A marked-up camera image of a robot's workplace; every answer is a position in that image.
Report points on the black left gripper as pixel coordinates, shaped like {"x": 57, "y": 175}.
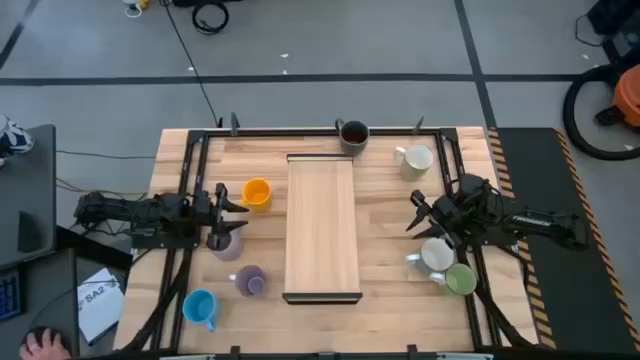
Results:
{"x": 221, "y": 210}

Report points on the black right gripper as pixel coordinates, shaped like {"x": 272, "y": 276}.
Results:
{"x": 447, "y": 215}

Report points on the pale grey mug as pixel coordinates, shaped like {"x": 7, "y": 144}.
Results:
{"x": 436, "y": 254}

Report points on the yellow mug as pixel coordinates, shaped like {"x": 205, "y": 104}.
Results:
{"x": 257, "y": 192}

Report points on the lavender mug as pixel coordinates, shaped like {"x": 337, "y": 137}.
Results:
{"x": 233, "y": 251}

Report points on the cream mug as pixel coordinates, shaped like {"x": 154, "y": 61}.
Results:
{"x": 417, "y": 160}

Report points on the green mug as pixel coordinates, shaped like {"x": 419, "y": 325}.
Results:
{"x": 461, "y": 279}

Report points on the dark purple ridged mug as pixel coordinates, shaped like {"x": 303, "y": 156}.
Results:
{"x": 250, "y": 281}

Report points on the blue mug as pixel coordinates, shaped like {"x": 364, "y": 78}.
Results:
{"x": 200, "y": 306}

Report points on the dark speckled blue-brown mug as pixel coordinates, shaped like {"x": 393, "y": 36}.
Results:
{"x": 354, "y": 136}

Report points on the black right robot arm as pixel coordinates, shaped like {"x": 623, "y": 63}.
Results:
{"x": 545, "y": 225}

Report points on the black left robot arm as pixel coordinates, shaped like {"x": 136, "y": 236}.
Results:
{"x": 145, "y": 212}

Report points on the white paper sheet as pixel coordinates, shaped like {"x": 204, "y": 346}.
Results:
{"x": 100, "y": 305}

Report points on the black hazard-striped floor mat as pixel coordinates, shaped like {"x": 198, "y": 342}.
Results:
{"x": 575, "y": 310}

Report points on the orange black vacuum cleaner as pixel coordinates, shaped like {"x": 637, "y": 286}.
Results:
{"x": 567, "y": 112}

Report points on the grey desk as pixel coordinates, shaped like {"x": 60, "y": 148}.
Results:
{"x": 30, "y": 185}

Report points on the black computer mouse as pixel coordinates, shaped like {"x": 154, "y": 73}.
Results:
{"x": 42, "y": 329}

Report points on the person's hand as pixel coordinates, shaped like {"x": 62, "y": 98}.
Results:
{"x": 45, "y": 350}

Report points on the blue white patterned object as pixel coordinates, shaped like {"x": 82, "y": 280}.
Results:
{"x": 15, "y": 139}

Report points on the computer keyboard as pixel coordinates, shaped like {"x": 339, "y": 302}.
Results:
{"x": 9, "y": 295}

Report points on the orange shop vacuum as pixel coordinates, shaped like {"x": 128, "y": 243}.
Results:
{"x": 629, "y": 97}

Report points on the black equipment case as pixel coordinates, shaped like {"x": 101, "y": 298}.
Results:
{"x": 617, "y": 25}

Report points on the black aluminium table frame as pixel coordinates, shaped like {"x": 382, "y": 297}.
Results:
{"x": 275, "y": 132}

